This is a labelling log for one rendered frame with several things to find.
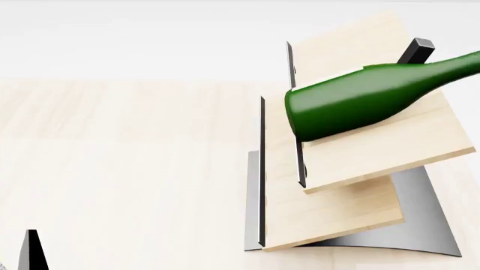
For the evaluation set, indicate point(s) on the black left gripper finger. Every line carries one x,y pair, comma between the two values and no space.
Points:
33,253

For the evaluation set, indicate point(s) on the green glass wine bottle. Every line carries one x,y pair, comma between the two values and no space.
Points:
337,107

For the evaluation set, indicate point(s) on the light wooden rack shelf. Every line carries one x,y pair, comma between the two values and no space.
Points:
375,160
348,47
318,213

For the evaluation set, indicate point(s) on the wooden tiered wine rack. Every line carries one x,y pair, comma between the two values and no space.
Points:
375,160

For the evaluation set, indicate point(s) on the grey curved metal rack base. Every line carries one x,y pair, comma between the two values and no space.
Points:
423,219

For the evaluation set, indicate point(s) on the black square rack post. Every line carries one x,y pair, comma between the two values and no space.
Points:
416,50

